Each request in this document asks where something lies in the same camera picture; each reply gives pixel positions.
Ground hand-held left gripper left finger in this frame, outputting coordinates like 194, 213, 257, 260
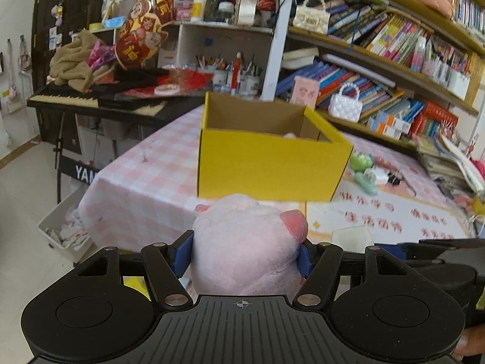
74, 231, 195, 309

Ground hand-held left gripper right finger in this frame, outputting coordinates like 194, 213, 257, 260
293, 241, 412, 308

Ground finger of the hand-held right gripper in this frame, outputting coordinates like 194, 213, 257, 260
419, 238, 485, 251
388, 243, 457, 262

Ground translucent white packet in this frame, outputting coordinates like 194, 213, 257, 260
333, 225, 374, 253

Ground light pink pig plush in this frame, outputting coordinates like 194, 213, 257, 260
189, 193, 309, 296

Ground mint green toy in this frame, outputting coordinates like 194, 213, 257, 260
354, 172, 377, 195

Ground white charger plug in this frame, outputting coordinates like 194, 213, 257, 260
366, 167, 391, 186

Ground green frog toy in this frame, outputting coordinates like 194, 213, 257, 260
349, 152, 374, 171

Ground yellow cardboard box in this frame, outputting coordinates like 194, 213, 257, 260
196, 92, 355, 202

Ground person's right hand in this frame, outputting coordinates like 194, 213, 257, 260
453, 326, 485, 357

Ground pink checked printed tablecloth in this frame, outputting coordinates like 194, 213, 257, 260
78, 102, 482, 292

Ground stack of papers and booklets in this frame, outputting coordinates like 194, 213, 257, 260
417, 134, 485, 198

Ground orange blue white carton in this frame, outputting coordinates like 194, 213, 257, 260
379, 112, 412, 133
367, 119, 402, 139

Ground white bin with paper scraps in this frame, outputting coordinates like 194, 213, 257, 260
38, 186, 92, 251

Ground red thick dictionaries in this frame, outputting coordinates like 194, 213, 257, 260
411, 100, 459, 139

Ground black keyboard stand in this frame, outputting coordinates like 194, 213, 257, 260
55, 106, 103, 203

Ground white quilted pearl handbag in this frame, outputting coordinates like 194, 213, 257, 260
328, 83, 362, 124

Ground white pen holder box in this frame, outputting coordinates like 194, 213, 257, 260
420, 34, 472, 101

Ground pink cylindrical cup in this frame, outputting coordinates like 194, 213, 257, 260
292, 76, 321, 109

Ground red paper sheets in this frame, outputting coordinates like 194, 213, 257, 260
117, 66, 215, 99

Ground row of blue leaning books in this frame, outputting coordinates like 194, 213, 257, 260
275, 59, 425, 122

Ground black fuzzy cloth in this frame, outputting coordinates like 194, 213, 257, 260
91, 66, 171, 95

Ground white organizer with brushes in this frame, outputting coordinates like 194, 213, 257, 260
195, 51, 266, 95

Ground white rolled paper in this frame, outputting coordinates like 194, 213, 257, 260
322, 54, 396, 82

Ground black electronic keyboard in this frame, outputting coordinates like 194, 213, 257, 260
26, 83, 205, 130

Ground thick lying books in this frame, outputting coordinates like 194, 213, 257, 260
282, 47, 319, 71

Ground white shelf unit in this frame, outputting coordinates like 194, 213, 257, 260
157, 0, 298, 101

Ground red gold festive decoration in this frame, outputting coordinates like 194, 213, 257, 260
114, 0, 175, 71

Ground wooden bookshelf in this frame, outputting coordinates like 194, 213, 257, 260
280, 0, 485, 148

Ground beige cloth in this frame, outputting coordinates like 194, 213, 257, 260
48, 30, 116, 93

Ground row of colourful thin books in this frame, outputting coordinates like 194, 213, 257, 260
326, 0, 429, 65

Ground cream quilted pearl handbag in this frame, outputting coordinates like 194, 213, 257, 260
293, 0, 329, 35

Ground small pink box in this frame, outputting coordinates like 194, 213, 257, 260
175, 0, 192, 21

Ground white bottle yellow label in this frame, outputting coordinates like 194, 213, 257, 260
189, 0, 207, 22

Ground white ribbon roll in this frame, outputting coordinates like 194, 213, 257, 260
237, 0, 260, 27

